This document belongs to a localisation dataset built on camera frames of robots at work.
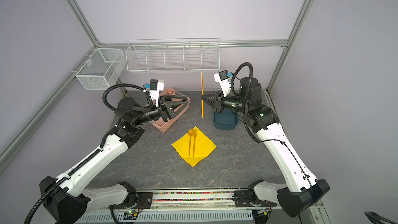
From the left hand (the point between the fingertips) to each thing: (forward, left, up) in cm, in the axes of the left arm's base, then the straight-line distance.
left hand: (187, 104), depth 56 cm
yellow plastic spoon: (+11, +2, -42) cm, 44 cm away
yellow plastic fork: (+12, -1, -43) cm, 44 cm away
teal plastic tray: (+21, -23, -44) cm, 54 cm away
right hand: (+4, -6, -2) cm, 7 cm away
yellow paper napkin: (+2, -5, -44) cm, 44 cm away
